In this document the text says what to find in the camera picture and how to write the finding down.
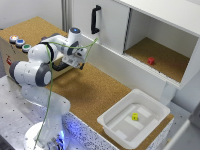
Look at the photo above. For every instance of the wooden drawer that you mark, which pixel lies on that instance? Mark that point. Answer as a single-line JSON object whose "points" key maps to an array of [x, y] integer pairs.
{"points": [[65, 71]]}

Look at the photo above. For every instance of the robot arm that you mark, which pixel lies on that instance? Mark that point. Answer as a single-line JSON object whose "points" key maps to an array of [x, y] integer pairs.
{"points": [[30, 71]]}

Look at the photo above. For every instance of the white sliding door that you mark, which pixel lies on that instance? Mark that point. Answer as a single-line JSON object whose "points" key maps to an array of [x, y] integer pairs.
{"points": [[111, 23]]}

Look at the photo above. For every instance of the blue button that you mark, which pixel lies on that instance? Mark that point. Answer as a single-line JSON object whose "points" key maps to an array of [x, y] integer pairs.
{"points": [[20, 42]]}

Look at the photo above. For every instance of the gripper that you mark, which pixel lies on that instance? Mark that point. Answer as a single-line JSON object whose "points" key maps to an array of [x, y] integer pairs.
{"points": [[75, 59]]}

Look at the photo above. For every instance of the white plastic box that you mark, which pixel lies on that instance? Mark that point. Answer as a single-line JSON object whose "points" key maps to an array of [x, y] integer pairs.
{"points": [[116, 123]]}

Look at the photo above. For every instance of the green button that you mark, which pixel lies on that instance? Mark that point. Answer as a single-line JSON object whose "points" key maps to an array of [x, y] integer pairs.
{"points": [[26, 47]]}

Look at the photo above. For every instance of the pink block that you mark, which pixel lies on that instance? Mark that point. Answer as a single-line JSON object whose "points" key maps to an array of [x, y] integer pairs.
{"points": [[151, 60]]}

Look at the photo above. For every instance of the yellow block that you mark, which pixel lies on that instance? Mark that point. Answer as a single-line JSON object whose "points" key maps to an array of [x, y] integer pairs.
{"points": [[135, 116]]}

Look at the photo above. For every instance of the white cabinet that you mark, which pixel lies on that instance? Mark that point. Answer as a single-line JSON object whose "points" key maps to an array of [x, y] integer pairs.
{"points": [[156, 15]]}

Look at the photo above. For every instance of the red button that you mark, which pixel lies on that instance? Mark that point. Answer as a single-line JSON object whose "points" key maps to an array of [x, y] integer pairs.
{"points": [[13, 38]]}

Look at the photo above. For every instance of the wooden drawer box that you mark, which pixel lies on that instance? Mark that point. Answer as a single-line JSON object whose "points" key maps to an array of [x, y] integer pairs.
{"points": [[31, 28]]}

